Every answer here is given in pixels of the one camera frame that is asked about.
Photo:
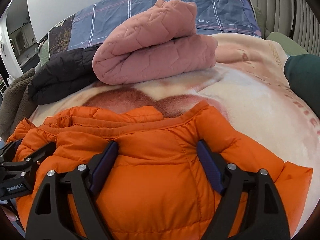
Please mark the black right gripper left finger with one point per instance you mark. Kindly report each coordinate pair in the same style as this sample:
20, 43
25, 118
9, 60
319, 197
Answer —
65, 203

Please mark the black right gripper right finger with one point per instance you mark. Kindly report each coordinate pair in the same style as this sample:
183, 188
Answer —
250, 205

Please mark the orange puffer jacket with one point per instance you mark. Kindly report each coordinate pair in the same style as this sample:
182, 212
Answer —
157, 188

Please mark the olive green folded fleece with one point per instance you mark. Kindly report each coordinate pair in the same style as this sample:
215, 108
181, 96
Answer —
15, 105

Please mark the black folded jacket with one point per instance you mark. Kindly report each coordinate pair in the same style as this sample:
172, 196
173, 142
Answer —
63, 75

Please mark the cream plush blanket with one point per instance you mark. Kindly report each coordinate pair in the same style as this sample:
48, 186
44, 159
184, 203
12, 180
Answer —
247, 85

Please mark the dark patterned quilt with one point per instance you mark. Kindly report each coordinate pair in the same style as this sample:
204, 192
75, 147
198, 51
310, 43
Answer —
59, 36

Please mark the dark green folded garment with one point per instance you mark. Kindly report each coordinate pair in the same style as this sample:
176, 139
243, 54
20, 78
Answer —
303, 75

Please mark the green pillow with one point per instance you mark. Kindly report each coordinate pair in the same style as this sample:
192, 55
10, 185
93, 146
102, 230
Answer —
290, 47

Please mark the black floor lamp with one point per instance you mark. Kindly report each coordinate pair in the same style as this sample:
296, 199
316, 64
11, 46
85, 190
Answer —
294, 14

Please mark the pink quilted folded jacket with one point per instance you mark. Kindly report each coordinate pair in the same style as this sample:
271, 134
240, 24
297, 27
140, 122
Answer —
146, 49

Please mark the blue plaid bed cover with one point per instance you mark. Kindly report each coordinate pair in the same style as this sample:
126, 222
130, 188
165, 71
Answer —
94, 23

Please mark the beige pleated curtain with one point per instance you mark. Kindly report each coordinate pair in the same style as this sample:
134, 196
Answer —
276, 16

